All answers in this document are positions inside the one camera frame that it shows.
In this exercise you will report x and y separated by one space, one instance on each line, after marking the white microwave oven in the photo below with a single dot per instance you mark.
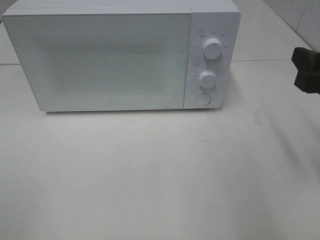
208 18

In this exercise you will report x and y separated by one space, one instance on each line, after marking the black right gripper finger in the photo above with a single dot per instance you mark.
307 63

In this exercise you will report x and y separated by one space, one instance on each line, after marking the round white door button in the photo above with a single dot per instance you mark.
203 99

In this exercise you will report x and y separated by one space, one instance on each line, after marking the white dial knob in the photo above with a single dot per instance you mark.
212 48
207 79

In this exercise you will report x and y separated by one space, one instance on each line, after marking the white microwave door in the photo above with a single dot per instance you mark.
103 62

